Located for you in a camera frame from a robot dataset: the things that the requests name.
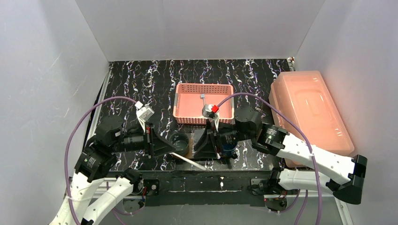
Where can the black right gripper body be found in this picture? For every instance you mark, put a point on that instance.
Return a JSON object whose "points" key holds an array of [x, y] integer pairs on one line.
{"points": [[214, 142]]}

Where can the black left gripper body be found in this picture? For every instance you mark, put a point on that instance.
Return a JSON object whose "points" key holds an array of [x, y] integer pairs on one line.
{"points": [[149, 141]]}

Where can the oval wooden tray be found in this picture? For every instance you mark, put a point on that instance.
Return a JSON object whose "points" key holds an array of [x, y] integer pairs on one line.
{"points": [[190, 157]]}

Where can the dark blue cup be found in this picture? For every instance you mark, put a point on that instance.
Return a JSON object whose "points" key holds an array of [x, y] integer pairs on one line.
{"points": [[229, 150]]}

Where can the dark grey cup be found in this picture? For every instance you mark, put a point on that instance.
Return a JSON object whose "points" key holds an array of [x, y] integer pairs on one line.
{"points": [[181, 143]]}

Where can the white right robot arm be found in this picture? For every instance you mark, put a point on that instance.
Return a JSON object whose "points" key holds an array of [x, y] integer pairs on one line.
{"points": [[341, 176]]}

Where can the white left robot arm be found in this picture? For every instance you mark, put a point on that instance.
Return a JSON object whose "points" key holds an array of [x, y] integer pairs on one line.
{"points": [[94, 164]]}

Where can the pink perforated plastic basket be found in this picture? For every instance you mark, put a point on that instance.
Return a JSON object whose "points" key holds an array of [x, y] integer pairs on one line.
{"points": [[188, 105]]}

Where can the large pink storage box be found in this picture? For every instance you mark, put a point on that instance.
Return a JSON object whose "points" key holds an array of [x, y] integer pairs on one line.
{"points": [[304, 99]]}

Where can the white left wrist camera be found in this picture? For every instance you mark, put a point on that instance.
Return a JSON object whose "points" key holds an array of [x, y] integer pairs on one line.
{"points": [[143, 113]]}

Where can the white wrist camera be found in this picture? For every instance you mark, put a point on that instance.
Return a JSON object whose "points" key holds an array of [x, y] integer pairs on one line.
{"points": [[143, 113], [211, 111]]}

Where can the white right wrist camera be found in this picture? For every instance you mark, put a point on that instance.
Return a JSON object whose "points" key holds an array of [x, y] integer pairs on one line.
{"points": [[211, 111]]}

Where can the clear handled toothbrush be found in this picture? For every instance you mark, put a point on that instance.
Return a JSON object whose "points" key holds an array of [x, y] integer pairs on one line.
{"points": [[203, 97]]}

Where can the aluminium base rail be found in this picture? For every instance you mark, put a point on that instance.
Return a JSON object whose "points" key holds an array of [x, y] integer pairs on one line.
{"points": [[293, 201]]}

